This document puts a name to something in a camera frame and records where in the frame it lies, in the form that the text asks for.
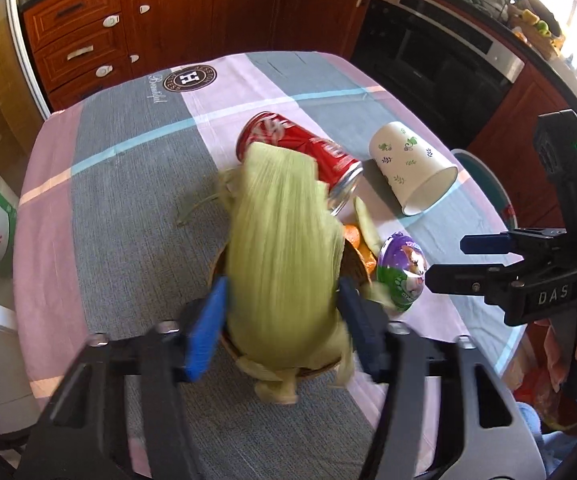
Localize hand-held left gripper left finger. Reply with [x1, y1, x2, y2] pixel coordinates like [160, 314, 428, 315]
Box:
[16, 276, 232, 480]

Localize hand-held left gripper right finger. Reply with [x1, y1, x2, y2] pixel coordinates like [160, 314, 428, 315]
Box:
[337, 278, 544, 480]

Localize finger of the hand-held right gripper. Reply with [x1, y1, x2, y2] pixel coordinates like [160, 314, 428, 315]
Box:
[460, 232, 524, 256]
[426, 260, 517, 306]

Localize teal plastic bin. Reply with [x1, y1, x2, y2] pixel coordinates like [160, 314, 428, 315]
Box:
[451, 148, 517, 232]

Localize purple green toy egg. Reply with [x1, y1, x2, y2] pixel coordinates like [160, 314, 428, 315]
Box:
[375, 231, 429, 312]

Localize orange fruit pieces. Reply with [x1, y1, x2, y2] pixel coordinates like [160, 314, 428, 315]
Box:
[343, 224, 380, 268]

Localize green corn husk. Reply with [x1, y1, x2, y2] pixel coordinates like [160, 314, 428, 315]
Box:
[177, 142, 357, 407]

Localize small corn husk strip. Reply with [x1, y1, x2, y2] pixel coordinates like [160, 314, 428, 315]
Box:
[353, 197, 385, 252]

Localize white paper cup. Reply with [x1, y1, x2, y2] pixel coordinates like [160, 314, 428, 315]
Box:
[368, 120, 460, 217]

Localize red soda can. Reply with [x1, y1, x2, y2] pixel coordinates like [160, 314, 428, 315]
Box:
[235, 111, 365, 217]

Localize red plastic bag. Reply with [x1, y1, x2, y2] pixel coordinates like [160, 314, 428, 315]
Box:
[511, 322, 577, 432]

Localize checked pink grey tablecloth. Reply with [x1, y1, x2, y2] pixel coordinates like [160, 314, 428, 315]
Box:
[12, 51, 519, 480]

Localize light blue cloth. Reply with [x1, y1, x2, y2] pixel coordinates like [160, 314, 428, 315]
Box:
[515, 394, 577, 467]

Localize built-in black oven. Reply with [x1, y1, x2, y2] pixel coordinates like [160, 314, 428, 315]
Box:
[351, 0, 527, 147]

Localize woven fruit basket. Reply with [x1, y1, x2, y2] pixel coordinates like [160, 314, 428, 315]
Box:
[510, 0, 568, 59]

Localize brown wooden kitchen cabinets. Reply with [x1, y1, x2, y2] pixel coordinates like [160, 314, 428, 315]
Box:
[20, 0, 577, 241]

